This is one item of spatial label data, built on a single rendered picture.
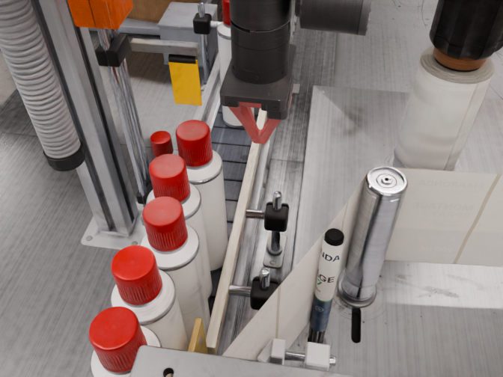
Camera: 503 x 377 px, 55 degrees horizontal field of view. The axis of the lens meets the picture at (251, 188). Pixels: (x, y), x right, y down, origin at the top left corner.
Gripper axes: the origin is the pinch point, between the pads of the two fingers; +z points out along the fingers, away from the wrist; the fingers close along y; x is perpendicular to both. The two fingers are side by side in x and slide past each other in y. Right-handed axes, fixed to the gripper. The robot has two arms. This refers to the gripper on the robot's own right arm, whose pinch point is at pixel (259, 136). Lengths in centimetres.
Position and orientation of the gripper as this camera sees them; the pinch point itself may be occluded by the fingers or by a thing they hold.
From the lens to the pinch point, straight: 56.1
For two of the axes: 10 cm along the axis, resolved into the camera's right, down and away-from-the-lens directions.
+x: -9.9, -1.1, 1.2
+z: 0.1, 6.8, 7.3
